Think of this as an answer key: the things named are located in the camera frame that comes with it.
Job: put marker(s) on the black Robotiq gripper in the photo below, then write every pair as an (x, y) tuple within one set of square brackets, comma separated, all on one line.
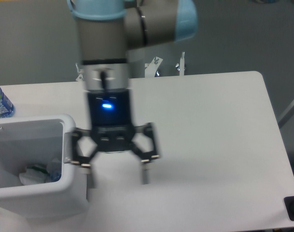
[(112, 130)]

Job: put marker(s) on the crushed clear plastic bottle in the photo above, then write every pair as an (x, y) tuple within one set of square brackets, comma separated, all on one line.
[(54, 169)]

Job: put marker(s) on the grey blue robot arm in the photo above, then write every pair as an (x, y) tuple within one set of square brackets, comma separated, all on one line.
[(107, 30)]

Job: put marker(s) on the trash inside the can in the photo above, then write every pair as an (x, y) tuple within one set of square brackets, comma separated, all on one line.
[(34, 174)]

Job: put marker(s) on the white plastic trash can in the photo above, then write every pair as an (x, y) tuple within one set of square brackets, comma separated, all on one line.
[(37, 140)]

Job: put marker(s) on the blue labelled water bottle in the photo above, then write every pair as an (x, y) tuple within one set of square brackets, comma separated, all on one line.
[(7, 108)]

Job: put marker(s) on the white metal base frame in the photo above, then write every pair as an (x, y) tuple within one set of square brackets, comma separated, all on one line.
[(158, 67)]

